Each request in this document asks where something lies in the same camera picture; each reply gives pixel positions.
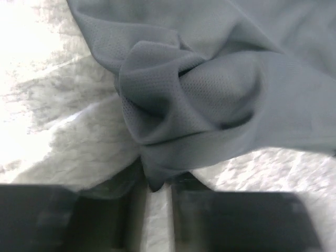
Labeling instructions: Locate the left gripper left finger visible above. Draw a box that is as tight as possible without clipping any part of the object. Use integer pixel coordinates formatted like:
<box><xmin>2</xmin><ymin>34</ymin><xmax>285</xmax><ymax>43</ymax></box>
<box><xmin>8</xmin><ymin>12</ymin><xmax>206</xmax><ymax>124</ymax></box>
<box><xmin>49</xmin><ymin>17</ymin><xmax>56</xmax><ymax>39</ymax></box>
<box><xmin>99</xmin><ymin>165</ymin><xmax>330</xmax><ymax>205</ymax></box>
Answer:
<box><xmin>1</xmin><ymin>162</ymin><xmax>147</xmax><ymax>251</ymax></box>

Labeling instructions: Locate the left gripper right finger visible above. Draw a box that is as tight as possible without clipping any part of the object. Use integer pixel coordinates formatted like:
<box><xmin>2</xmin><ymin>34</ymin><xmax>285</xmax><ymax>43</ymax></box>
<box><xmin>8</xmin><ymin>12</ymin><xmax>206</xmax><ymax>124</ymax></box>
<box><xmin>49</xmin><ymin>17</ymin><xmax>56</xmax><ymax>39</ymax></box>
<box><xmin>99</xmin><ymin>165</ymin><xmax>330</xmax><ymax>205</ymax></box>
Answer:
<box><xmin>170</xmin><ymin>173</ymin><xmax>322</xmax><ymax>252</ymax></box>

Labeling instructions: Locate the dark grey t shirt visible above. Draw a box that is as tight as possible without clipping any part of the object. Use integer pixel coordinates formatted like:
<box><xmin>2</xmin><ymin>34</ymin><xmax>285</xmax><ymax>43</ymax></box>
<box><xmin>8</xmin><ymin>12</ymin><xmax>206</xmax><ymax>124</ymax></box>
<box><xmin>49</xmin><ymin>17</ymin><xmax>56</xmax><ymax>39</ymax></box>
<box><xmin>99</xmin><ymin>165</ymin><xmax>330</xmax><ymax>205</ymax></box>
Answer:
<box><xmin>68</xmin><ymin>1</ymin><xmax>335</xmax><ymax>191</ymax></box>

